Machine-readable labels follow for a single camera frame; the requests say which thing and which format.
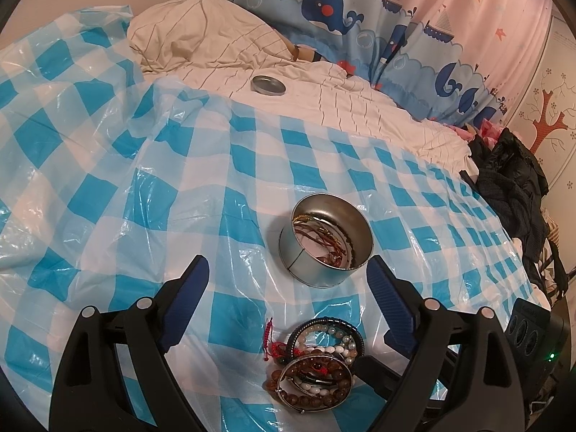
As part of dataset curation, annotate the black clothing heap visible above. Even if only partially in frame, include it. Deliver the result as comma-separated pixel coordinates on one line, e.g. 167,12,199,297
468,128,552,253

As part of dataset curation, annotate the pile of bead bracelets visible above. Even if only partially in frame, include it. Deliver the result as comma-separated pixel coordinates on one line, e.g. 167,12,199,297
263,317,365,413

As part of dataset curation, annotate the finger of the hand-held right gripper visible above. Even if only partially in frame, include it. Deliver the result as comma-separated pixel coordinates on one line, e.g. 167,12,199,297
356,355,406,397

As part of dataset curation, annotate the round silver tin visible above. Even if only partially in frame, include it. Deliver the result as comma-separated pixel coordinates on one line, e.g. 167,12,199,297
278,193,374,289

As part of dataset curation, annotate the round silver tin lid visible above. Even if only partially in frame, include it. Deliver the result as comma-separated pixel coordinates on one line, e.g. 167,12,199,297
251,75,287,97

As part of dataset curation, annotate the brown and black object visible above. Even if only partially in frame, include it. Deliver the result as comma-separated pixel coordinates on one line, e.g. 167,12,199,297
292,44,325,63

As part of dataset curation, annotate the cream striped pillow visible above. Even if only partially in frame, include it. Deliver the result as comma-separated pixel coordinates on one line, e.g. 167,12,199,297
126,0,298,73

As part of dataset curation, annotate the blue whale print curtain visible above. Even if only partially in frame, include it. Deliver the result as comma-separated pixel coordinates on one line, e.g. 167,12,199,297
231,0,511,123

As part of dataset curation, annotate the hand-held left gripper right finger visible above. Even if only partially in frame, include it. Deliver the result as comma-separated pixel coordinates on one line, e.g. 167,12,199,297
366,256,527,432

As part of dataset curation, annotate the red woven cord bracelet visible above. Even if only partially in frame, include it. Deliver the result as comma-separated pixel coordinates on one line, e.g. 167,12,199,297
263,319,291,363

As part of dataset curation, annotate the pink cloth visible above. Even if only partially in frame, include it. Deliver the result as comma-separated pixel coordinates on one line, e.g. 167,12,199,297
472,119,502,141

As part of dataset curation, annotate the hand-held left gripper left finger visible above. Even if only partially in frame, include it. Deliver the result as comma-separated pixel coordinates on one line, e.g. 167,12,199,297
51,255,210,432

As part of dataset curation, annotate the blue checkered plastic sheet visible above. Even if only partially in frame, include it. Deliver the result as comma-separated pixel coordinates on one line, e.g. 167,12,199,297
0,4,547,432

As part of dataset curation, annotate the pink starfish print curtain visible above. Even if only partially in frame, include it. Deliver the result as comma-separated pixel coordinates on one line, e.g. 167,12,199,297
351,0,555,113

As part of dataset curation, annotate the white striped quilt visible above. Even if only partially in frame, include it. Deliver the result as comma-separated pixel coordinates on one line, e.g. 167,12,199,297
153,59,482,181

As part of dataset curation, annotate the tangle of cord bracelets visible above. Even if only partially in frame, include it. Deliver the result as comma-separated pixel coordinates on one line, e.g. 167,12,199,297
292,216,354,267

